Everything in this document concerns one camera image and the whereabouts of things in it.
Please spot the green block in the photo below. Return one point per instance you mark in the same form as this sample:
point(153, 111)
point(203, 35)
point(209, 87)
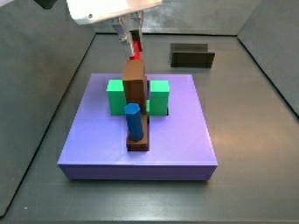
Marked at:
point(117, 97)
point(159, 96)

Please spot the red peg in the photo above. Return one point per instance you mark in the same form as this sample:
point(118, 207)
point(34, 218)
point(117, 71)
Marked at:
point(138, 54)

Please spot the purple base board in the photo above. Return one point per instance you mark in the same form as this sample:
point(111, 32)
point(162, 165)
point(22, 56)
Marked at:
point(181, 151)

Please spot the left green block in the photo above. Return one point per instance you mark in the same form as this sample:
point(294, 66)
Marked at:
point(117, 97)

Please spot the blue hexagonal peg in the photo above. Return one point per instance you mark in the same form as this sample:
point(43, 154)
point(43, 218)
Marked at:
point(134, 121)

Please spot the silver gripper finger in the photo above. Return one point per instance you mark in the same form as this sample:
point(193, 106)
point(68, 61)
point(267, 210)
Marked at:
point(138, 19)
point(125, 37)

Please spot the right green block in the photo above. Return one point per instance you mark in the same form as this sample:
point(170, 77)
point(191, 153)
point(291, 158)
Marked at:
point(159, 96)

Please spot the brown L-shaped block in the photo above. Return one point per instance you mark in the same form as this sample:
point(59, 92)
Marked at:
point(135, 88)

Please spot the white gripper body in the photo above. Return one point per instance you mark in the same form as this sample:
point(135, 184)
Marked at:
point(91, 11)

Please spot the black angled bracket holder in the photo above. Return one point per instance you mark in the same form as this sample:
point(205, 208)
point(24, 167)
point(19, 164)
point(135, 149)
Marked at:
point(191, 55)

